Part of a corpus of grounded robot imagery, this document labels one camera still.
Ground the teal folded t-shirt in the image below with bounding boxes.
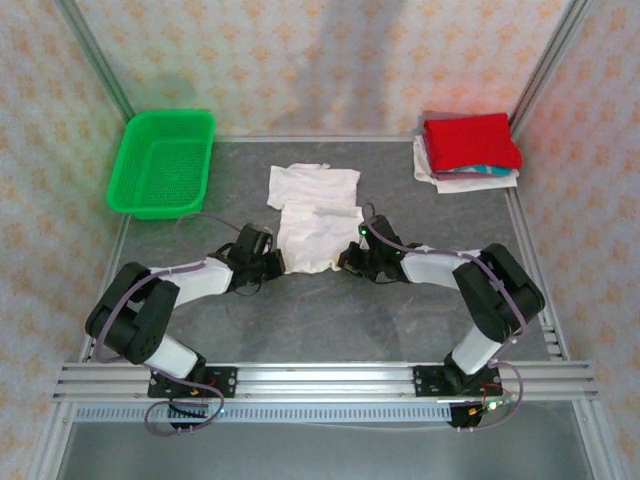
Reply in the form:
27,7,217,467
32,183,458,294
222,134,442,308
467,163,514,178

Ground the stack of folded clothes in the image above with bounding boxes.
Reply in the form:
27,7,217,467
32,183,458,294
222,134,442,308
412,134,520,195

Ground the slotted grey cable duct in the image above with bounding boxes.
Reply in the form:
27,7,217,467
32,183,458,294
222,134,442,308
74,403,454,424

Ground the metal lower shelf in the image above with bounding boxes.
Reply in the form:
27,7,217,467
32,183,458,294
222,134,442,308
54,422,601,480

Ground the green plastic basket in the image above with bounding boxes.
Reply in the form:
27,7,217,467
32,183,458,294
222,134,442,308
106,108,217,221

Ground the aluminium frame post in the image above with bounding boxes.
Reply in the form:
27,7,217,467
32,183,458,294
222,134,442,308
53,0,134,114
509,0,594,136

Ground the small circuit board with LED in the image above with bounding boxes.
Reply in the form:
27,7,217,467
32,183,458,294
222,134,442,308
467,392,519,416

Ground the aluminium mounting rail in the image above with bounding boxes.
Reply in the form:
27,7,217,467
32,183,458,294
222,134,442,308
52,362,599,404

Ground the white t-shirt with red print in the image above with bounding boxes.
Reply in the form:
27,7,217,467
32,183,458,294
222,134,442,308
266,162,365,275

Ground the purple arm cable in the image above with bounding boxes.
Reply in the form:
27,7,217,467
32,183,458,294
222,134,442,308
362,202,527,431
94,213,274,436

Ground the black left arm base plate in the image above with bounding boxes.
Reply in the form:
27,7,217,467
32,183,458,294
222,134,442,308
148,365,238,400

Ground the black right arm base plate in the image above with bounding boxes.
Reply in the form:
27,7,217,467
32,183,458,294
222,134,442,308
413,364,501,399

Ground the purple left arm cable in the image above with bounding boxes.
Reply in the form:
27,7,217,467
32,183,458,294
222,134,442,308
94,213,274,436

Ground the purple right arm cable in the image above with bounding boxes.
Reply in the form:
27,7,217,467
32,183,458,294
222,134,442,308
362,202,527,431

